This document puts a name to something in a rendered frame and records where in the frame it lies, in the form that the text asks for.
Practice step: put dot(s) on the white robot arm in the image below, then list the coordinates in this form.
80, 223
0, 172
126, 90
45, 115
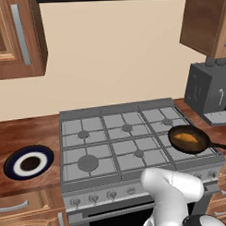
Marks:
170, 192

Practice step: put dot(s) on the grey gas stove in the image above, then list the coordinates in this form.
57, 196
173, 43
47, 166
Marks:
119, 142

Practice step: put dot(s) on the grey stove knob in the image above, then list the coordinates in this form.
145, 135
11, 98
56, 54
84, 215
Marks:
198, 176
212, 173
131, 190
112, 194
94, 198
75, 201

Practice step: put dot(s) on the black frying pan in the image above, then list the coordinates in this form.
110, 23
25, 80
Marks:
188, 140

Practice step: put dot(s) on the dark grey coffee machine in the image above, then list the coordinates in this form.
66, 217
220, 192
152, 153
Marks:
206, 90

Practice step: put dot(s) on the blue and white plate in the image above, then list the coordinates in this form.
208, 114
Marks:
15, 164

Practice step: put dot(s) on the wooden drawer front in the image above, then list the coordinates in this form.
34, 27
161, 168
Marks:
224, 208
28, 202

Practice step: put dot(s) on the wooden base cupboard door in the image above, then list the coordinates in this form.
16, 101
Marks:
29, 225

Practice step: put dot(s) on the wooden wall cupboard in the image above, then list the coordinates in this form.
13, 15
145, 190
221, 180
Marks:
204, 22

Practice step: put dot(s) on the wooden wall cupboard door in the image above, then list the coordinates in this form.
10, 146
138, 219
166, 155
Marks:
4, 38

